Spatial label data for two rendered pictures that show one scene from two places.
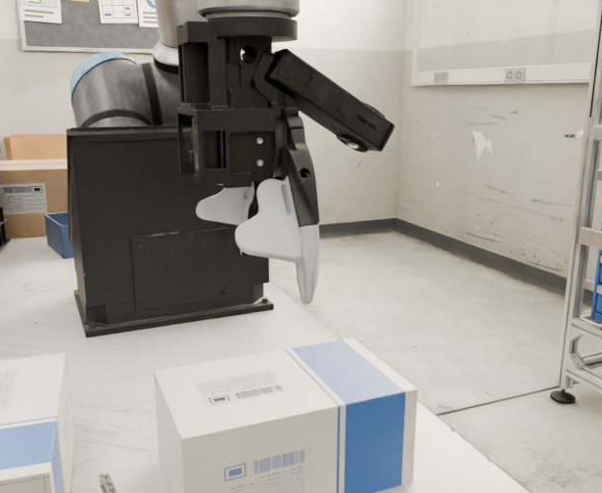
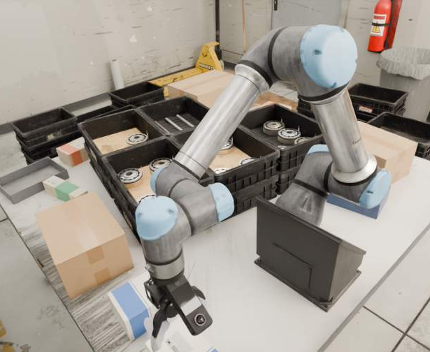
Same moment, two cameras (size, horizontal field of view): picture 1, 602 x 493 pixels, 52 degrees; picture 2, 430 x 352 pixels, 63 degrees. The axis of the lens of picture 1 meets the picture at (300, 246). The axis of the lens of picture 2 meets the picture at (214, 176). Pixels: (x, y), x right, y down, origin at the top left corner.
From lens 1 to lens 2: 0.87 m
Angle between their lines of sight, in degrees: 68
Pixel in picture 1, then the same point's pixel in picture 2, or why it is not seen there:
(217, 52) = not seen: hidden behind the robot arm
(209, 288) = (299, 282)
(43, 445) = (135, 313)
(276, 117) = (163, 299)
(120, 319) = (266, 265)
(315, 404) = not seen: outside the picture
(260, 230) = (149, 323)
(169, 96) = (332, 185)
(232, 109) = (155, 287)
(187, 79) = not seen: hidden behind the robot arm
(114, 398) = (215, 299)
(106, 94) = (305, 171)
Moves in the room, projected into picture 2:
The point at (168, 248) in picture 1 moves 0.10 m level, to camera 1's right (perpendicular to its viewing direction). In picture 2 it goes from (284, 257) to (302, 281)
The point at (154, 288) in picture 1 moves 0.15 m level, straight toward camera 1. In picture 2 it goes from (277, 265) to (239, 288)
